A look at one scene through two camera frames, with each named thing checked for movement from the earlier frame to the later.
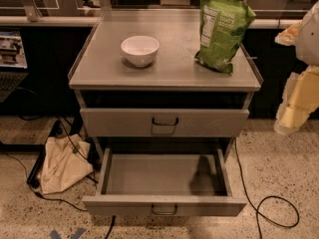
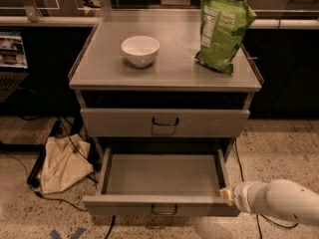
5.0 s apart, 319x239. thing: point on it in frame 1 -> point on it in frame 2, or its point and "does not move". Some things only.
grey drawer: x=164 y=181 does not move
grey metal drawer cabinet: x=163 y=126 does not move
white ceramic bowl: x=141 y=51 does not move
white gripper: x=309 y=37 -> x=239 y=197
